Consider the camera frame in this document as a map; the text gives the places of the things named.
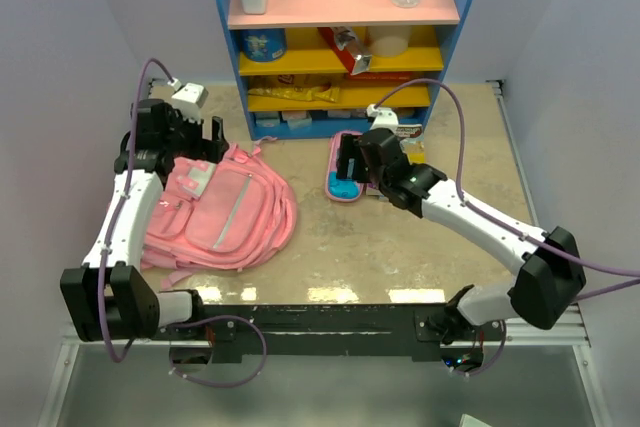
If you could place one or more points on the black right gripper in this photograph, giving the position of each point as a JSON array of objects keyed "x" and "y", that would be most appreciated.
[{"x": 349, "y": 150}]

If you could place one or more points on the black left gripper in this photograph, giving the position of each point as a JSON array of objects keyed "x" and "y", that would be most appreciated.
[{"x": 208, "y": 150}]

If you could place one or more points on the pink student backpack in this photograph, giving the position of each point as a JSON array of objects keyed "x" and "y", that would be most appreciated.
[{"x": 228, "y": 216}]

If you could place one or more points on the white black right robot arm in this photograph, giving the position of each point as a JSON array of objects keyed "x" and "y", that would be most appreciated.
[{"x": 546, "y": 276}]

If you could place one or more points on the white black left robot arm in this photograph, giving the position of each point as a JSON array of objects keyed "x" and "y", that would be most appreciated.
[{"x": 107, "y": 293}]

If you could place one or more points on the yellow chips bag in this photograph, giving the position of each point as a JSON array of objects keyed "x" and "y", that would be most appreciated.
[{"x": 297, "y": 87}]

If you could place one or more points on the pink blue pencil case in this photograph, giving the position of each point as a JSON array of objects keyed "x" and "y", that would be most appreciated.
[{"x": 340, "y": 184}]

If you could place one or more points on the yellow illustrated book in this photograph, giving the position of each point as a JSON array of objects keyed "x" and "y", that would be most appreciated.
[{"x": 412, "y": 142}]

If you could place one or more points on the blue cartoon can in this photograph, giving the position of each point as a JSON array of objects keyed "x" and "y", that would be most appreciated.
[{"x": 264, "y": 45}]

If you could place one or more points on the blue pink yellow shelf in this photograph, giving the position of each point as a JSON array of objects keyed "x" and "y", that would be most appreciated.
[{"x": 310, "y": 68}]

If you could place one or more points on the white translucent cup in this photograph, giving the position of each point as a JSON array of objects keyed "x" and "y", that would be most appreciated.
[{"x": 388, "y": 40}]

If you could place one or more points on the red silver snack box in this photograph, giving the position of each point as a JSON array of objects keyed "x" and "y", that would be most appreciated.
[{"x": 348, "y": 48}]

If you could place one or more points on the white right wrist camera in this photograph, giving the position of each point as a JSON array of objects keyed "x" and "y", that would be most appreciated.
[{"x": 382, "y": 118}]

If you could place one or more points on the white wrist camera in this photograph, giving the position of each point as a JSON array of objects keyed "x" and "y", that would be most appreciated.
[
  {"x": 190, "y": 95},
  {"x": 382, "y": 118}
]

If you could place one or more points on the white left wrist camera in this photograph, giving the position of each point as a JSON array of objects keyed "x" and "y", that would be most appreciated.
[{"x": 190, "y": 95}]

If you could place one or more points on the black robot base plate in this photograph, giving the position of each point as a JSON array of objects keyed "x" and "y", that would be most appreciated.
[{"x": 390, "y": 330}]

